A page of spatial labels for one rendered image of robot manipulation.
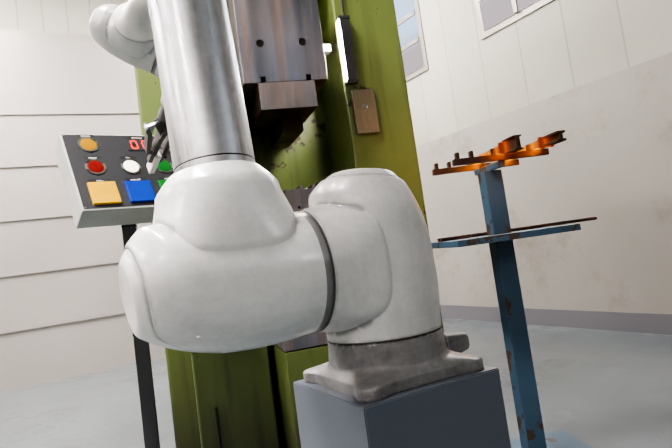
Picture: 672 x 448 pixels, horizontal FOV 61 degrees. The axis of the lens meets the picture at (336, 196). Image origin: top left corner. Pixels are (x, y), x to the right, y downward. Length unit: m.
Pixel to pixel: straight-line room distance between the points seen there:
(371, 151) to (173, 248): 1.64
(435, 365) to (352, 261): 0.17
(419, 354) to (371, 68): 1.68
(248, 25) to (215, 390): 1.25
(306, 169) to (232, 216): 1.85
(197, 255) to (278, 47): 1.52
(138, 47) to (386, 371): 0.93
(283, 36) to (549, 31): 2.64
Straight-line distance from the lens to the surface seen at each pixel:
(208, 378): 2.08
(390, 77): 2.31
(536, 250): 4.49
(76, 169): 1.73
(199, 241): 0.62
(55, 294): 5.44
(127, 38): 1.36
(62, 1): 6.06
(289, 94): 2.03
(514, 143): 1.78
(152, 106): 2.58
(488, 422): 0.78
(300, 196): 1.96
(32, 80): 5.73
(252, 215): 0.64
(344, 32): 2.27
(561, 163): 4.26
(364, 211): 0.70
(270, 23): 2.10
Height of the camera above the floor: 0.78
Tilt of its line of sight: 5 degrees up
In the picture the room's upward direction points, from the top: 8 degrees counter-clockwise
